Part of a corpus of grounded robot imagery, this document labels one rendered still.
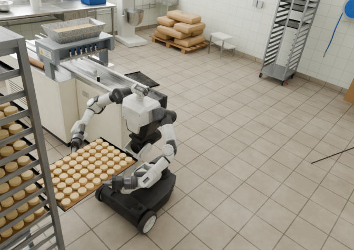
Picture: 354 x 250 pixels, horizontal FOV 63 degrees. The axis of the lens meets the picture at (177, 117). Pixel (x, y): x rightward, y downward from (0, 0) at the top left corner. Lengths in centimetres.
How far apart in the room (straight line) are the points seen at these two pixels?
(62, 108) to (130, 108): 125
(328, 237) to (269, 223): 52
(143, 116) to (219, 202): 132
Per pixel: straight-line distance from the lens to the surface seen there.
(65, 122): 333
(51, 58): 304
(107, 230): 271
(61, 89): 314
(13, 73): 126
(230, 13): 680
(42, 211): 176
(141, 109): 208
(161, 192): 275
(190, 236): 270
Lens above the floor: 218
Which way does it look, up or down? 32 degrees down
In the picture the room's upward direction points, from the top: 6 degrees clockwise
